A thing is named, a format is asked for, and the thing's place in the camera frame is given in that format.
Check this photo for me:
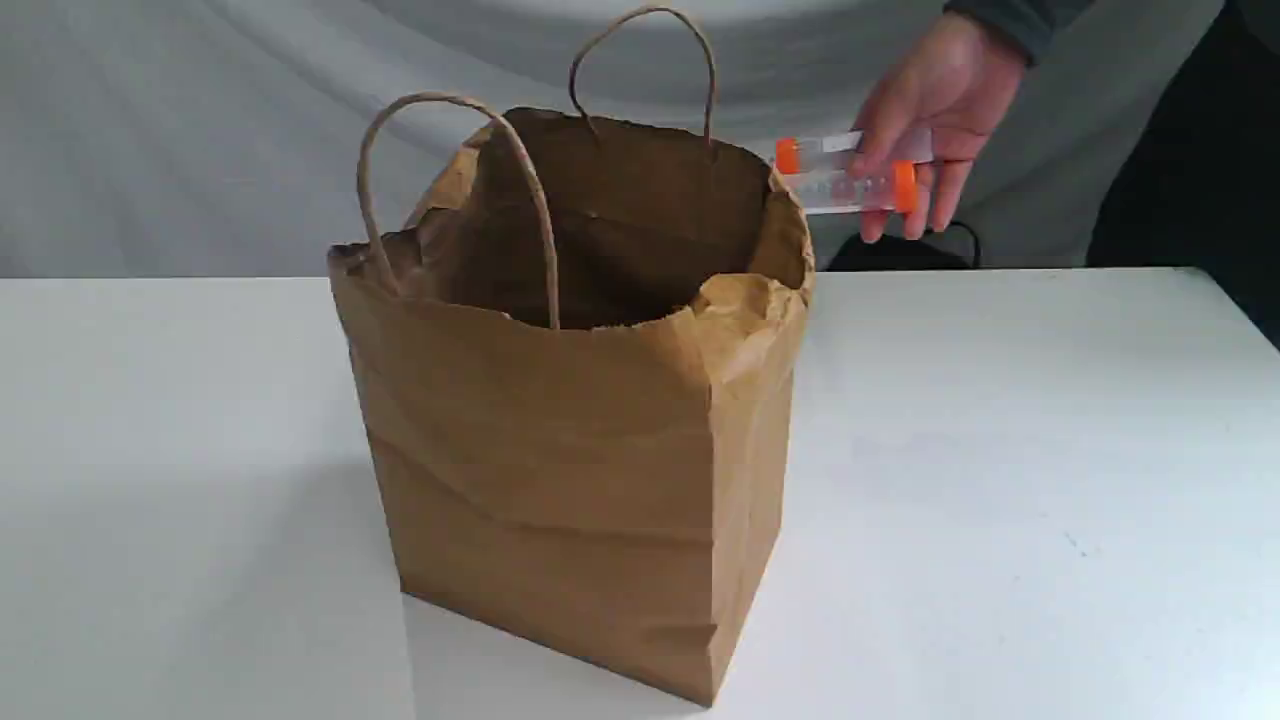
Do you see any person's bare hand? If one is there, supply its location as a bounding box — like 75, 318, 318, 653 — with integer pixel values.
852, 12, 1028, 240

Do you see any clear tube orange cap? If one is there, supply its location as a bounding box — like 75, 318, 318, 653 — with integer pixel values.
772, 128, 934, 176
782, 161, 919, 217

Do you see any brown paper bag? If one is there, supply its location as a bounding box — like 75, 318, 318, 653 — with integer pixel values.
326, 9, 817, 707

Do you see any dark grey sleeve forearm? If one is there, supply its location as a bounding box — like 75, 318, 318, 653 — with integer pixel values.
943, 0, 1094, 67

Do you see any black object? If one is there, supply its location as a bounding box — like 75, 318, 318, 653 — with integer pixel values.
823, 222, 984, 273

